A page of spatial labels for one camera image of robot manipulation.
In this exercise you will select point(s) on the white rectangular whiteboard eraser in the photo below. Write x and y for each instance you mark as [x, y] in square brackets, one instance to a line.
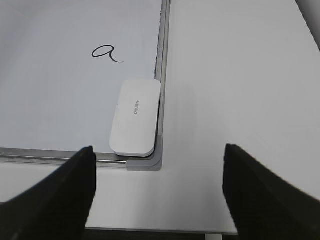
[134, 126]

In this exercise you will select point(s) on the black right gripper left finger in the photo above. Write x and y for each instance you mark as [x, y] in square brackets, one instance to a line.
[56, 208]

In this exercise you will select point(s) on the whiteboard with grey frame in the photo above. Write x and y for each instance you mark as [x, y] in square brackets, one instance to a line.
[62, 67]

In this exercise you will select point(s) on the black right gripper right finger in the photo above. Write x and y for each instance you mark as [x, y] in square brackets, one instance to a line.
[262, 205]

